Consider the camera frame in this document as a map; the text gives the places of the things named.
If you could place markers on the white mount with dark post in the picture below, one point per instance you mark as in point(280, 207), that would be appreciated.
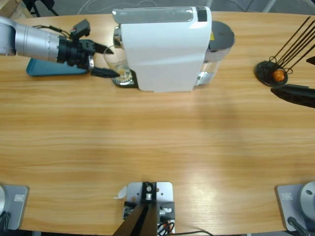
point(148, 196)

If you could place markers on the orange coffee capsule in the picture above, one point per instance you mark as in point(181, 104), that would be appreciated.
point(278, 75)

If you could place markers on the white metal leg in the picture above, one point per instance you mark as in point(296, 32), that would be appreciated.
point(269, 6)
point(209, 3)

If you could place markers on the black capsule holder with rods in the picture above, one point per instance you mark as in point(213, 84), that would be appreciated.
point(267, 78)

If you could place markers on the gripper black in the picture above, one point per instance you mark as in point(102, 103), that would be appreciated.
point(71, 52)

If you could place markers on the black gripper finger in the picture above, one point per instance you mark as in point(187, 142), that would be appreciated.
point(312, 60)
point(297, 96)

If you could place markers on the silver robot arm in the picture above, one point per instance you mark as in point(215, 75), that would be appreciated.
point(32, 41)

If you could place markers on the clear drinking glass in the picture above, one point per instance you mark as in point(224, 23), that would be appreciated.
point(118, 64)

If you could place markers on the teal plastic tray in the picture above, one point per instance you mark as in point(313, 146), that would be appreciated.
point(49, 70)

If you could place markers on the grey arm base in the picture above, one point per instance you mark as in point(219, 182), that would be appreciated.
point(14, 209)
point(288, 209)

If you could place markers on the black chair frame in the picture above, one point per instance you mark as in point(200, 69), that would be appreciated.
point(46, 4)

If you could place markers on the white paper tag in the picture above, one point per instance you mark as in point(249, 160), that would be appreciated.
point(121, 193)

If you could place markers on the white capsule coffee machine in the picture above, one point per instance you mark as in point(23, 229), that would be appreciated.
point(167, 54)

